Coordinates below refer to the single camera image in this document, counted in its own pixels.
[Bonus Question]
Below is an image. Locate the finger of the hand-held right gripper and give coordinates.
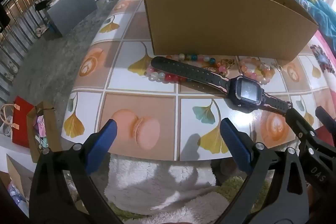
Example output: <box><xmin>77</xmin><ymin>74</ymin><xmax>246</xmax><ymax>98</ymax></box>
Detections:
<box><xmin>315</xmin><ymin>106</ymin><xmax>336</xmax><ymax>147</ymax></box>
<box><xmin>285</xmin><ymin>107</ymin><xmax>323</xmax><ymax>161</ymax></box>

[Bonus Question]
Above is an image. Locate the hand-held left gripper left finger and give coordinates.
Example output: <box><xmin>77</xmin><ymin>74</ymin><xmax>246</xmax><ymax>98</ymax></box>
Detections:
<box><xmin>29</xmin><ymin>119</ymin><xmax>124</xmax><ymax>224</ymax></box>

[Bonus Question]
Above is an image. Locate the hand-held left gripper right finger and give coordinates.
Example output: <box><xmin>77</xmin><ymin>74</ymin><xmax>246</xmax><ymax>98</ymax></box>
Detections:
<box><xmin>220</xmin><ymin>118</ymin><xmax>310</xmax><ymax>224</ymax></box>

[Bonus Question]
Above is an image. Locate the black smart watch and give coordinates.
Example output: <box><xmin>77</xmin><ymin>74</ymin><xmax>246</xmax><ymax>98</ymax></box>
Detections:
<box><xmin>151</xmin><ymin>56</ymin><xmax>294</xmax><ymax>114</ymax></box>

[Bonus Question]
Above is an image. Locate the pink bead bracelet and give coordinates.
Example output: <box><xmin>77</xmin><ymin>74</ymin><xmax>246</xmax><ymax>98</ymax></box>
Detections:
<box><xmin>239</xmin><ymin>57</ymin><xmax>275</xmax><ymax>85</ymax></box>

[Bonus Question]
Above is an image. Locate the multicolour bead bracelet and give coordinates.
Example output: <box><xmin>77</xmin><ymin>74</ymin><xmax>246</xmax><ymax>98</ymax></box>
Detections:
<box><xmin>146</xmin><ymin>53</ymin><xmax>229</xmax><ymax>84</ymax></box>

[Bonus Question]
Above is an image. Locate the brown cardboard box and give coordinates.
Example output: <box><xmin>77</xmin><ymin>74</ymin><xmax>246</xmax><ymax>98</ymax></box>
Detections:
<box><xmin>141</xmin><ymin>0</ymin><xmax>319</xmax><ymax>62</ymax></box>

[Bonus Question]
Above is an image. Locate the brown paper bag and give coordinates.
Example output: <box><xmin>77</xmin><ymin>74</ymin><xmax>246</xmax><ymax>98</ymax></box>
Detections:
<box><xmin>26</xmin><ymin>102</ymin><xmax>63</xmax><ymax>164</ymax></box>

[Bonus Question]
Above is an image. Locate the white fluffy blanket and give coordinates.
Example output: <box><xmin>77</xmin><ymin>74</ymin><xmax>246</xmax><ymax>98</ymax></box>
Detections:
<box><xmin>104</xmin><ymin>153</ymin><xmax>252</xmax><ymax>224</ymax></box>

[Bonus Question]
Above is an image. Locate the pink floral blanket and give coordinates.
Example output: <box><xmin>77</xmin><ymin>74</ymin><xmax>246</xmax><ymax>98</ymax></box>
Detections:
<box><xmin>307</xmin><ymin>30</ymin><xmax>336</xmax><ymax>146</ymax></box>

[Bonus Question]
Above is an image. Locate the red gift bag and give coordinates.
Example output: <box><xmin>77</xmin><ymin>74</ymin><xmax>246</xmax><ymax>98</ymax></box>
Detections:
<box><xmin>0</xmin><ymin>96</ymin><xmax>36</xmax><ymax>147</ymax></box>

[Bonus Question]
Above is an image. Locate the brown cardboard piece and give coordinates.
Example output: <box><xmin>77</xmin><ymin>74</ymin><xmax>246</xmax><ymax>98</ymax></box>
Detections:
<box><xmin>7</xmin><ymin>154</ymin><xmax>34</xmax><ymax>193</ymax></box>

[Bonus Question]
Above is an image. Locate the teal blanket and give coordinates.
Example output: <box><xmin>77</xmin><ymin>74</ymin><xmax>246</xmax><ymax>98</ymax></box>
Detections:
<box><xmin>291</xmin><ymin>0</ymin><xmax>336</xmax><ymax>43</ymax></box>

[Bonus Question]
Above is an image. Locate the grey board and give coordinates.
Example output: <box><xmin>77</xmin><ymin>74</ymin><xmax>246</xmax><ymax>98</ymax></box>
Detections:
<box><xmin>47</xmin><ymin>0</ymin><xmax>98</xmax><ymax>38</ymax></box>

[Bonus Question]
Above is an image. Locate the metal railing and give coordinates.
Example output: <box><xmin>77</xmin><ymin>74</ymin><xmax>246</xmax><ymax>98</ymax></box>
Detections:
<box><xmin>0</xmin><ymin>0</ymin><xmax>57</xmax><ymax>98</ymax></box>

